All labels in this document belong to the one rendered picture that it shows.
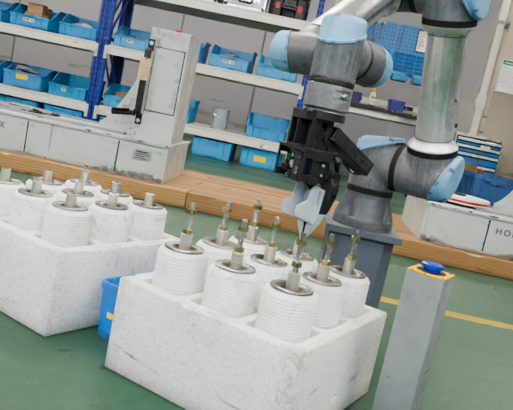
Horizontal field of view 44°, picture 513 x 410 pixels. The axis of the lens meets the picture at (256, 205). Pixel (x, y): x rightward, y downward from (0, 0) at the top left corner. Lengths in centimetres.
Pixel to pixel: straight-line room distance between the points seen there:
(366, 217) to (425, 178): 17
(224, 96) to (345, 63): 842
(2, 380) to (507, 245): 250
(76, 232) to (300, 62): 58
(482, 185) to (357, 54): 455
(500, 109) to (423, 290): 633
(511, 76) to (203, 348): 659
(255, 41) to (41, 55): 316
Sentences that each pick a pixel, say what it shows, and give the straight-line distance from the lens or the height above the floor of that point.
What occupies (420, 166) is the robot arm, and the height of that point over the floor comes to 48.
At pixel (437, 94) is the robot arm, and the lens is 148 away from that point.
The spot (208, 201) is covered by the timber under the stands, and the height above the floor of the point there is 6.
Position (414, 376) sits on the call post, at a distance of 121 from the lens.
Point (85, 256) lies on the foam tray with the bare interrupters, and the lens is 137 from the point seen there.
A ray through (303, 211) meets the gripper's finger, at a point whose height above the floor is 39.
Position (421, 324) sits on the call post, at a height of 22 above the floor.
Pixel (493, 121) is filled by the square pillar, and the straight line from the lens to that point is 743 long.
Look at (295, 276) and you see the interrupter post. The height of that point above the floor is 27.
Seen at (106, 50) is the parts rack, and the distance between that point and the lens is 591.
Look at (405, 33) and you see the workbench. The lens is 711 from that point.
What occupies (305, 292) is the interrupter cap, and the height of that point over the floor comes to 25.
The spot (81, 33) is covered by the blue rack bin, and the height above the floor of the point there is 83.
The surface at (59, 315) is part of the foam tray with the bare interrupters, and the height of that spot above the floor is 4.
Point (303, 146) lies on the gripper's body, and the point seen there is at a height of 49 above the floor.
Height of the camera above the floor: 54
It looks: 9 degrees down
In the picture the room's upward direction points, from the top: 12 degrees clockwise
